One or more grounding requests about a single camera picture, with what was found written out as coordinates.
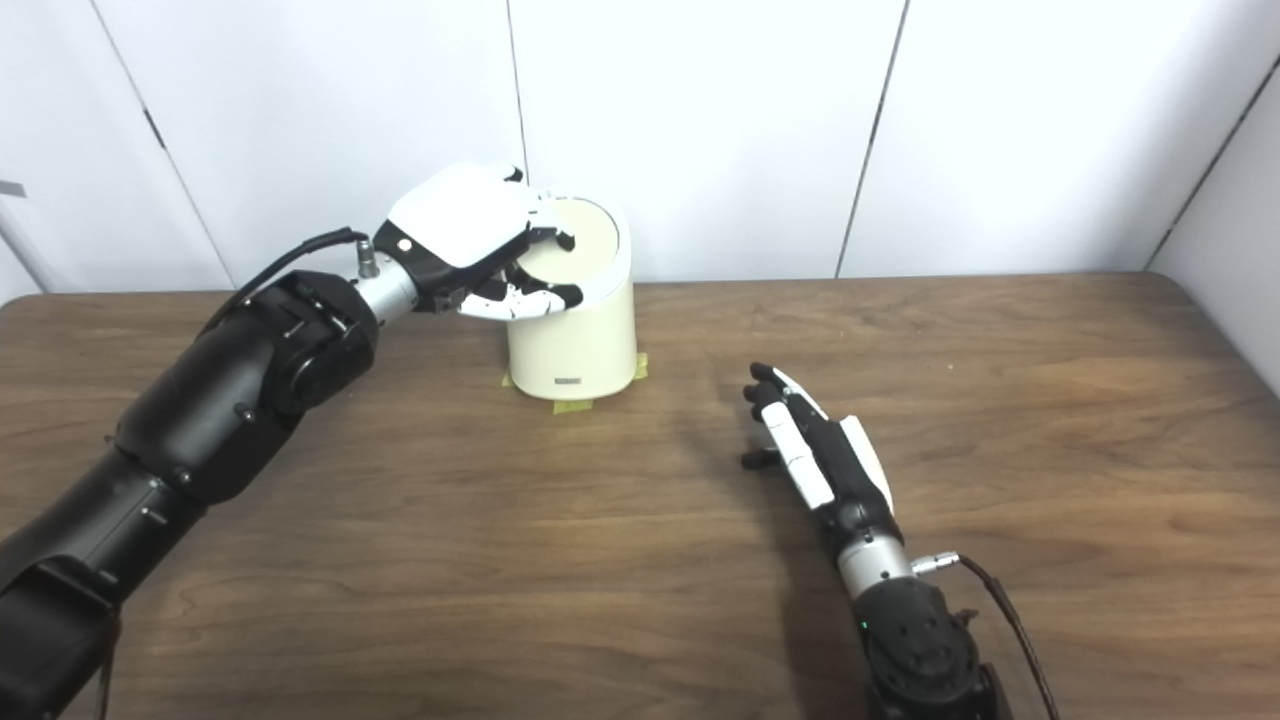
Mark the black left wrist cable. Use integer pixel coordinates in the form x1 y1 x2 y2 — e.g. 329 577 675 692
200 228 379 336

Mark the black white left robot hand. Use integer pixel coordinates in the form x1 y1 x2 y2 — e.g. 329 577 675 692
372 162 584 323

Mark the cream round bin lid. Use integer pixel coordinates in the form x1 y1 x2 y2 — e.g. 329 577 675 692
515 198 621 285

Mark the cream-colored round bin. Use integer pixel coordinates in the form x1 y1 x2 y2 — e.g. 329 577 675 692
505 195 639 401

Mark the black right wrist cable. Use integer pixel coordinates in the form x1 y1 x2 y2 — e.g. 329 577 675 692
915 552 1061 720

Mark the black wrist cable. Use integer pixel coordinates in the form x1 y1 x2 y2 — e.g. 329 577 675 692
200 228 379 336
915 552 1061 720

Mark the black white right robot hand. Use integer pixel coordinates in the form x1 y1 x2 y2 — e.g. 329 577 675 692
740 362 898 546

